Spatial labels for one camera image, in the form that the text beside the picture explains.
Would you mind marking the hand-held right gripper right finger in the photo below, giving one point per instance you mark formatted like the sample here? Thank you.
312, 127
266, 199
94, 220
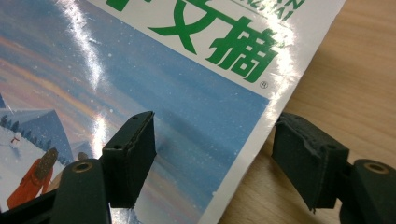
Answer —
311, 161

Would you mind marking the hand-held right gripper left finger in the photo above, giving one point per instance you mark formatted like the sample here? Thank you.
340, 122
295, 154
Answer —
130, 161

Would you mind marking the snowy scene magazine white border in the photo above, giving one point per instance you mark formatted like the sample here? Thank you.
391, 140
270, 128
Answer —
171, 77

